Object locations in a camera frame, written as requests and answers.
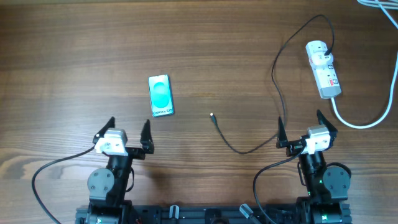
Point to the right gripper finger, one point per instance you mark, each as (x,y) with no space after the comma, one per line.
(323,120)
(282,140)

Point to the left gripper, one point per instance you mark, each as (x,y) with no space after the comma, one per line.
(147,142)

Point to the turquoise screen smartphone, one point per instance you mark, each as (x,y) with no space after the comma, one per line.
(160,95)

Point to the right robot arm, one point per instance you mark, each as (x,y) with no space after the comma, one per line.
(327,184)

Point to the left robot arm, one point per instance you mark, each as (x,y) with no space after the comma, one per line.
(108,186)

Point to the white charger plug adapter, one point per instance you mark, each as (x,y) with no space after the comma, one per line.
(319,60)

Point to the white power strip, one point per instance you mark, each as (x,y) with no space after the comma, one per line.
(326,79)

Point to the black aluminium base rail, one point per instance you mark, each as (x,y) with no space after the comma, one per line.
(279,213)

